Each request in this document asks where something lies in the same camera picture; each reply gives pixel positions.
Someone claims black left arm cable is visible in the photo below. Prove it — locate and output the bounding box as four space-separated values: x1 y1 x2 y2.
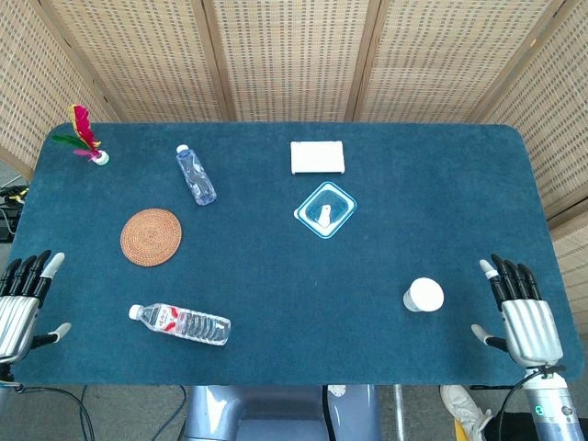
13 385 96 441

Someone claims small clear unlabelled water bottle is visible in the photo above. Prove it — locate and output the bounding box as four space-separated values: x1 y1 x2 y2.
175 144 218 207

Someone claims clear bottle with red label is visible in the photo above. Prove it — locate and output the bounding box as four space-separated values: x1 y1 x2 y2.
128 302 232 346

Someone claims round woven rattan coaster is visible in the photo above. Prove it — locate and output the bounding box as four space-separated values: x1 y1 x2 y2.
119 208 184 267

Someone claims black power strip with cables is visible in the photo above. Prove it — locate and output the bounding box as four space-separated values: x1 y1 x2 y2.
0 183 31 244

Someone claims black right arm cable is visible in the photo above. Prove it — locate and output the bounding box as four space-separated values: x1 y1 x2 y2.
498 366 569 441

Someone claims clear container with blue rim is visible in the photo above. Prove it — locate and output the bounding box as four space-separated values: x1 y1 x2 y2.
293 181 358 239

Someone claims blue-grey robot torso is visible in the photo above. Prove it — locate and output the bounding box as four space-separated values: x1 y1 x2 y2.
183 384 380 441

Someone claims black torso cable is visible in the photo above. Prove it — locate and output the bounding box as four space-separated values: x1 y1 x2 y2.
321 384 334 441

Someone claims woven bamboo folding screen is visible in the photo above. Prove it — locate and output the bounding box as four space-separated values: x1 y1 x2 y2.
0 0 588 322

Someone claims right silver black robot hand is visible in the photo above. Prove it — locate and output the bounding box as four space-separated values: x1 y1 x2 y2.
470 253 565 368

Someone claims blue table cloth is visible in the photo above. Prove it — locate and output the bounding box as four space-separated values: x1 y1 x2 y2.
8 122 585 387

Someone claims white rectangular box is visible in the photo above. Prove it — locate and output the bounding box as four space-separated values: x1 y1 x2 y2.
289 141 345 175

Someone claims metal table leg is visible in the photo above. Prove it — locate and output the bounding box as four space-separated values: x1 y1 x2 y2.
393 384 408 441

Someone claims white paper cup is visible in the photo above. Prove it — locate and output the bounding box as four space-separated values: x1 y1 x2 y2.
402 277 446 313

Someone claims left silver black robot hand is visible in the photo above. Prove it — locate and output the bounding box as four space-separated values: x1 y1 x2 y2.
0 251 73 364

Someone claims feather shuttlecock with white base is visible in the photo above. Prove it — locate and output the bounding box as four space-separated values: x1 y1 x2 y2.
51 104 111 166

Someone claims white sneaker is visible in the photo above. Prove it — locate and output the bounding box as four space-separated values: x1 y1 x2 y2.
439 384 492 441

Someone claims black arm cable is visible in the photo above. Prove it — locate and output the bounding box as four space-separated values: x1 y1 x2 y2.
13 385 96 441
498 366 569 441

